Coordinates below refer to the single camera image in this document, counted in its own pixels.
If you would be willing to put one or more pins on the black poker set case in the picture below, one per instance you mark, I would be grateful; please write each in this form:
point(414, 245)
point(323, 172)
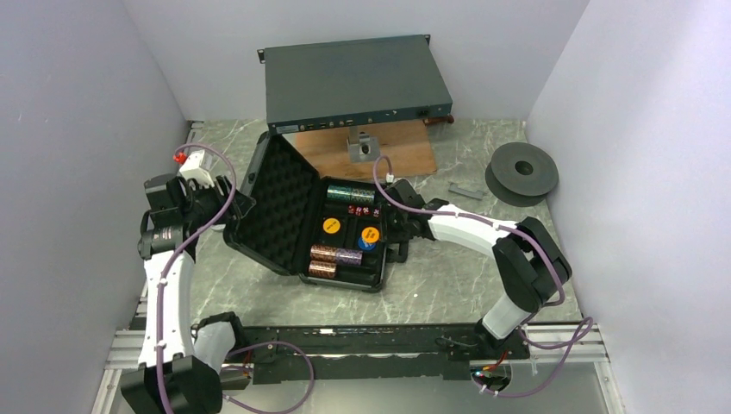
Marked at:
point(286, 220)

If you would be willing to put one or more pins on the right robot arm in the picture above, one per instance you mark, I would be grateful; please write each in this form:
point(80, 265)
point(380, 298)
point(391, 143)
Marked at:
point(531, 266)

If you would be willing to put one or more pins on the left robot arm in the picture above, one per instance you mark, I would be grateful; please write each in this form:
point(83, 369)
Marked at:
point(179, 370)

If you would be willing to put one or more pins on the wooden board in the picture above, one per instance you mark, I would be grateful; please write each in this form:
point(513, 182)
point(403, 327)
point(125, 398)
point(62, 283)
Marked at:
point(406, 144)

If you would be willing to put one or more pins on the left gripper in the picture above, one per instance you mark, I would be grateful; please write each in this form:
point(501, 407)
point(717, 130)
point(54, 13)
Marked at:
point(222, 201)

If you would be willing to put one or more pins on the silver metal stand bracket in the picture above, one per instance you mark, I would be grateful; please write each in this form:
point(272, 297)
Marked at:
point(361, 146)

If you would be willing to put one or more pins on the small grey metal plate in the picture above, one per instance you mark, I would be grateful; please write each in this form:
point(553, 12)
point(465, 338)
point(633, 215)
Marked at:
point(456, 189)

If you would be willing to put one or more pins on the yellow big blind button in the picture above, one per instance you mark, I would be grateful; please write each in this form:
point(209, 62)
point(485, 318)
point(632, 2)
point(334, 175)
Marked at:
point(331, 225)

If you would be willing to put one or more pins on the orange big blind button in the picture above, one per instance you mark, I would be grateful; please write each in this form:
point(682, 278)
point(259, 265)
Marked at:
point(370, 235)

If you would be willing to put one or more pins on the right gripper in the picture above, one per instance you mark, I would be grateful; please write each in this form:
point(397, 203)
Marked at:
point(393, 235)

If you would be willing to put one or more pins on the grey rack network switch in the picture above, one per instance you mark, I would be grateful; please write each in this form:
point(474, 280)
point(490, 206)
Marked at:
point(341, 84)

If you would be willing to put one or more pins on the purple poker chip stack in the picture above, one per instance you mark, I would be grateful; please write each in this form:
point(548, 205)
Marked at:
point(351, 257)

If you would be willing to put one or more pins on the green poker chip stack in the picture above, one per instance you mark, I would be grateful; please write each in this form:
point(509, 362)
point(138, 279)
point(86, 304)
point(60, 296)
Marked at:
point(339, 193)

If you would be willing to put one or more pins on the black cable spool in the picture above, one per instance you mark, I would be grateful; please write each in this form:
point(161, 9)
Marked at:
point(521, 174)

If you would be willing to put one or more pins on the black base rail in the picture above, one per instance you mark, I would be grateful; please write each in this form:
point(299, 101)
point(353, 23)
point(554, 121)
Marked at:
point(449, 351)

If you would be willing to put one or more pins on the orange brown poker chip stack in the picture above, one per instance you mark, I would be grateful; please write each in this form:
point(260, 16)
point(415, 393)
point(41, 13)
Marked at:
point(323, 253)

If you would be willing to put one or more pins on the blue small blind button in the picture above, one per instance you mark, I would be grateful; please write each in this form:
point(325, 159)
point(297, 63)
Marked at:
point(365, 245)

